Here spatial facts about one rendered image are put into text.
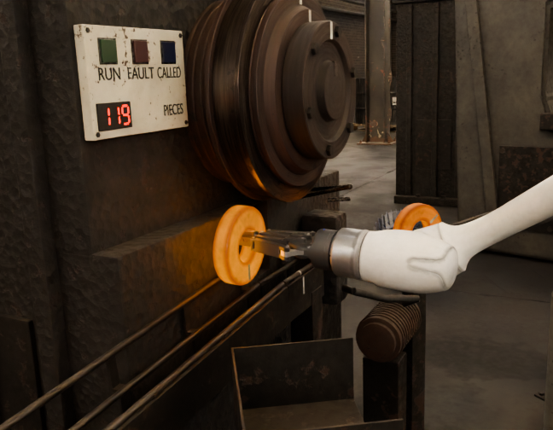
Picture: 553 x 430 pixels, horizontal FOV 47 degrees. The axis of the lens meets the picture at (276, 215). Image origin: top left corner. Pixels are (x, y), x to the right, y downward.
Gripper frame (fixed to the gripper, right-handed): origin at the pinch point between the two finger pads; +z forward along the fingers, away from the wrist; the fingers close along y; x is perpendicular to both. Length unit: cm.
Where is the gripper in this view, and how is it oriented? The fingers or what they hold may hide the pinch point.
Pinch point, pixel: (241, 236)
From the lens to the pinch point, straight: 124.3
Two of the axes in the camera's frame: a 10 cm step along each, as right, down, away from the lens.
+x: 0.0, -9.7, -2.4
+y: 4.6, -2.1, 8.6
